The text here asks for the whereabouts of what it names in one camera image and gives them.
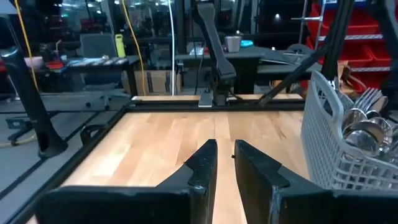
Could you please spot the dark grey side table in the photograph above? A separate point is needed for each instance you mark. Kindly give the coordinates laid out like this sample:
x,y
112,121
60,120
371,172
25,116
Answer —
x,y
248,56

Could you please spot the teal round lid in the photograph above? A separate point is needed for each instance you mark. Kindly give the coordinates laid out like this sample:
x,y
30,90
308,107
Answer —
x,y
246,43

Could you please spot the red bin shelf rack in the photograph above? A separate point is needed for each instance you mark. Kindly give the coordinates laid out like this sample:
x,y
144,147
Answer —
x,y
360,53

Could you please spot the silver mounting plate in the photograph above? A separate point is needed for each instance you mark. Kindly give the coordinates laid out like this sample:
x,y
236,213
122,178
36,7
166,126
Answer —
x,y
206,99

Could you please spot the silver fork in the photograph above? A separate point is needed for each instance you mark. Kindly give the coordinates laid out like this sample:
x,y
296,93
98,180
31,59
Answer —
x,y
362,100
375,95

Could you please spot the grey mesh cutlery basket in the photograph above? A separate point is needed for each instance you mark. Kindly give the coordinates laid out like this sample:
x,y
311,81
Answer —
x,y
323,149

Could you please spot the black stand base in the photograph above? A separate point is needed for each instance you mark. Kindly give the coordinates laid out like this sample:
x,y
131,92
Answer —
x,y
31,109

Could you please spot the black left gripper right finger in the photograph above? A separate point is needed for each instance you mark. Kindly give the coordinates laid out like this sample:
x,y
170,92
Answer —
x,y
258,180

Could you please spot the brown cardboard box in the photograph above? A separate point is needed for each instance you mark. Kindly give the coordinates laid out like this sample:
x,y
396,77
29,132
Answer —
x,y
155,81

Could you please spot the black metal table frame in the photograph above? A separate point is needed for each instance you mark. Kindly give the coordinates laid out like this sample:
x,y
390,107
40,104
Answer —
x,y
174,107

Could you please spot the black clamp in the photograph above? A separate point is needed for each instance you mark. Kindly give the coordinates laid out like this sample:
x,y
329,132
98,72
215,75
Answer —
x,y
90,133

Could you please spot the dark work table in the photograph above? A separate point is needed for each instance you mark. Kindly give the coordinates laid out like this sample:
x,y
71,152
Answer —
x,y
99,62

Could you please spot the brown paper bag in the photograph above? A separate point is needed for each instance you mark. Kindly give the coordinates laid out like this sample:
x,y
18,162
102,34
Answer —
x,y
348,81

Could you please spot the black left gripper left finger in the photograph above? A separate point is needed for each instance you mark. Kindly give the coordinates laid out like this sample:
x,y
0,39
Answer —
x,y
202,174

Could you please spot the yellow green bottle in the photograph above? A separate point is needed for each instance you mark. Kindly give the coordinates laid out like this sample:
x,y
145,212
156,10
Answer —
x,y
120,46

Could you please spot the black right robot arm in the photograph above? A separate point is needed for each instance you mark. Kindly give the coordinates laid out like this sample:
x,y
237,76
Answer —
x,y
214,46

